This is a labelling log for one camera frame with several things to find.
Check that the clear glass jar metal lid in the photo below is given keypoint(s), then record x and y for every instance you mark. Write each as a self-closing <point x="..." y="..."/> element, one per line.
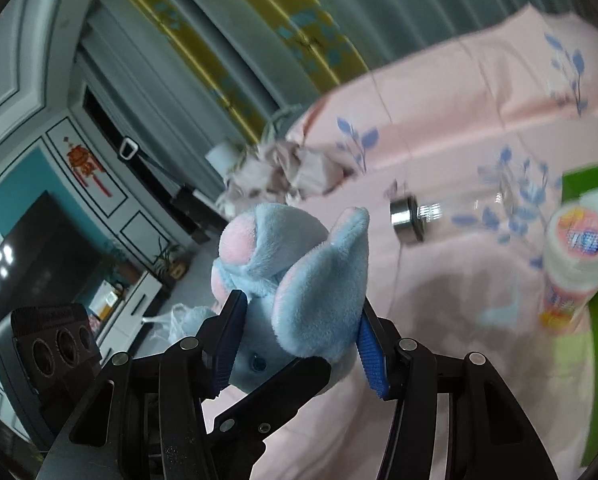
<point x="408" y="217"/>

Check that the white tv cabinet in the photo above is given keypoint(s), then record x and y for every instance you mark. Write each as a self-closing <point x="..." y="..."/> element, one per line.
<point x="139" y="305"/>

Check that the black television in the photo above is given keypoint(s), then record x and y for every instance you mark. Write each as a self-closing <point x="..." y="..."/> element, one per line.
<point x="44" y="260"/>

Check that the red wall decoration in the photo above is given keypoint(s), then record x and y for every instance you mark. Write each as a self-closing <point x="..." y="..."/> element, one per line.
<point x="84" y="162"/>

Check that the white paper roll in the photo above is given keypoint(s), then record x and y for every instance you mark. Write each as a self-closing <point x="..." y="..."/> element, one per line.
<point x="221" y="156"/>

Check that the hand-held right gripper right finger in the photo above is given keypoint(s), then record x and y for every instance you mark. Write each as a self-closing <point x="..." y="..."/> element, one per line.
<point x="371" y="355"/>

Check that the pink gum container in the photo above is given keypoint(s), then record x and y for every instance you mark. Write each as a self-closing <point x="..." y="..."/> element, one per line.
<point x="574" y="270"/>

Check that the white plastic bag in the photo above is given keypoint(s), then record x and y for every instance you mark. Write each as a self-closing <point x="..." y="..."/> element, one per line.
<point x="164" y="322"/>

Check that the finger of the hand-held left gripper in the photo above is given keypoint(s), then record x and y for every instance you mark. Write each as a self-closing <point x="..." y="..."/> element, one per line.
<point x="279" y="400"/>

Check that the blue plush elephant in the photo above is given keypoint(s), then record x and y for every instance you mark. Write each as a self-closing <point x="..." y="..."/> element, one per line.
<point x="299" y="285"/>

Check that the potted green plant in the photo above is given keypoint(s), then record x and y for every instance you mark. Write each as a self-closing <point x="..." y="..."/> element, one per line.
<point x="169" y="260"/>

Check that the crumpled pinkish grey cloth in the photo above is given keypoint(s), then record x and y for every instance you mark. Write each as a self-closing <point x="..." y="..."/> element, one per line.
<point x="289" y="165"/>

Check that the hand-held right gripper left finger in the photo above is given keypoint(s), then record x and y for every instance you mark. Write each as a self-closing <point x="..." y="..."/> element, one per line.
<point x="226" y="345"/>

